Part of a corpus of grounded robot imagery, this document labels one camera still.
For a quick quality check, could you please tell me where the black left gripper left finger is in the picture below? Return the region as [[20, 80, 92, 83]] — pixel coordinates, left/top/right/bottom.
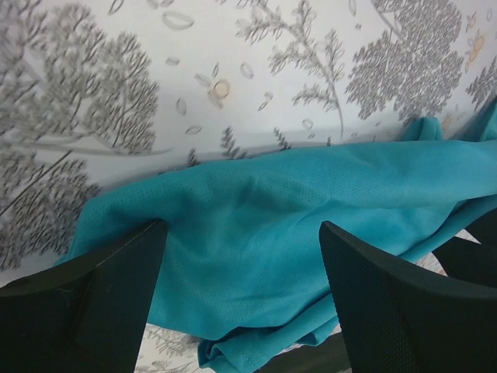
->
[[1, 221, 168, 372]]

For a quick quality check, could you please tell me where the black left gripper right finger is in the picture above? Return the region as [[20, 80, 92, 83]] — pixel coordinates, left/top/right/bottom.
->
[[319, 222, 496, 372]]

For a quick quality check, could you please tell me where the teal t shirt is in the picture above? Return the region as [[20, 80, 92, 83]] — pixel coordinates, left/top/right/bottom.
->
[[66, 104, 496, 372]]

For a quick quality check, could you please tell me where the floral patterned table mat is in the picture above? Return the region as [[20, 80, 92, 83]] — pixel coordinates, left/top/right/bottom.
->
[[1, 1, 496, 372]]

